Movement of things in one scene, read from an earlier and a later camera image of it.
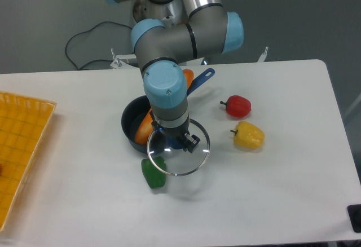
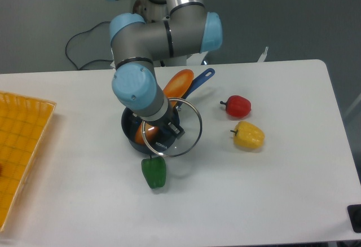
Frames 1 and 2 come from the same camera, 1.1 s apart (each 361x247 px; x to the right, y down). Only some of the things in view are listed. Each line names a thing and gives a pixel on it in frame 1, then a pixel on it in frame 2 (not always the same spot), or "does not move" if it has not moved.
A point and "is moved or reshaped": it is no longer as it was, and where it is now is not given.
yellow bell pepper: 248,136 does not move
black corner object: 354,211 does not move
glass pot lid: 168,155 is moved or reshaped
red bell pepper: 237,106 does not move
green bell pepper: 154,177 does not move
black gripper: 190,141 -> 171,115
